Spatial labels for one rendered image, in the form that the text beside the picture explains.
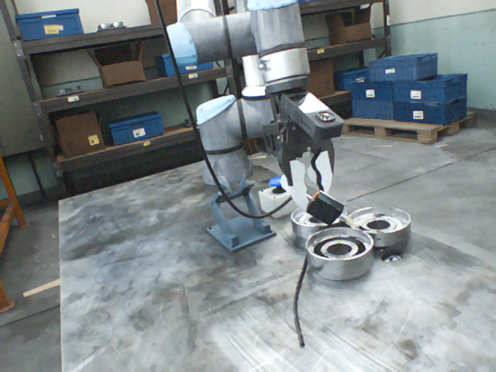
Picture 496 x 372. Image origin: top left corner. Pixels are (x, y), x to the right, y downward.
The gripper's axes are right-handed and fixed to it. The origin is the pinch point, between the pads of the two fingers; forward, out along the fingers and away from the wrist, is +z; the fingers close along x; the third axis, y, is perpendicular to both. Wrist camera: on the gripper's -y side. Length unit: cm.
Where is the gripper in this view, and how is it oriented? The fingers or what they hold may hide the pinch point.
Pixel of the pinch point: (315, 201)
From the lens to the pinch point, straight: 66.6
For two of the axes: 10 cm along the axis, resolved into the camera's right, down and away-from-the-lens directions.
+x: -9.0, 2.6, -3.4
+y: -3.8, -1.0, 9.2
